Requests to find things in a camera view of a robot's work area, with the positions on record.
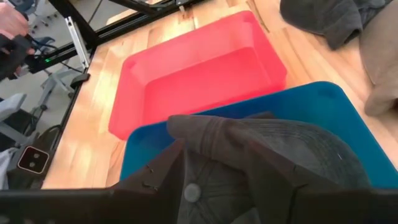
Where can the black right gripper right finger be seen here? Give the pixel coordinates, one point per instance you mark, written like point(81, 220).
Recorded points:
point(273, 186)

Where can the white metal bracket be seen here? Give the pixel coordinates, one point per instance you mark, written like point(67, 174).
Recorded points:
point(77, 43)

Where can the blue plastic bin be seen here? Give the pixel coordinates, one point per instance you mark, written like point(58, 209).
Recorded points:
point(326, 105)

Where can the grey office chair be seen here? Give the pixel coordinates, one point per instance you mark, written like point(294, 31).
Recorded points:
point(56, 84)
point(12, 105)

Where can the red translucent plastic bin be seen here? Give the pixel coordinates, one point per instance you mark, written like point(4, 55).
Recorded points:
point(202, 77)

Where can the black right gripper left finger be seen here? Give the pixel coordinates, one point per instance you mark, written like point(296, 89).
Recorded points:
point(161, 174)

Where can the beige baseball cap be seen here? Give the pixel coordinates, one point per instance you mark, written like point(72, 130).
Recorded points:
point(382, 62)

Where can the black two-lens camera module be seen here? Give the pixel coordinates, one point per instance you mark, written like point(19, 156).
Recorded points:
point(32, 160)

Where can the dark grey baseball cap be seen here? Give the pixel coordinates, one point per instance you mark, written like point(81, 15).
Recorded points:
point(304, 140)
point(326, 18)

